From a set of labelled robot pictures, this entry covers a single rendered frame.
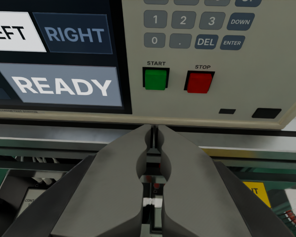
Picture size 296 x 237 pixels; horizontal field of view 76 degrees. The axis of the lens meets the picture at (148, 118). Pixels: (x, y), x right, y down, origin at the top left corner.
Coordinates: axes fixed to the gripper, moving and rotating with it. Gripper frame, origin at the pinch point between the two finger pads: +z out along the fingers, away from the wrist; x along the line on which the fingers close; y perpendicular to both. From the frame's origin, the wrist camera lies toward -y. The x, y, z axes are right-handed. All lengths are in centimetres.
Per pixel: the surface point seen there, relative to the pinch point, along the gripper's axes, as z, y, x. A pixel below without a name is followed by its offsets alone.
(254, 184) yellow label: 6.1, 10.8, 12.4
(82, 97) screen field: 6.6, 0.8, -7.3
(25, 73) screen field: 5.4, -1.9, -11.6
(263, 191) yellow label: 5.4, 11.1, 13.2
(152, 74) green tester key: 4.6, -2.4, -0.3
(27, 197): 12.7, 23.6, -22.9
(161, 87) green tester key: 5.2, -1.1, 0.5
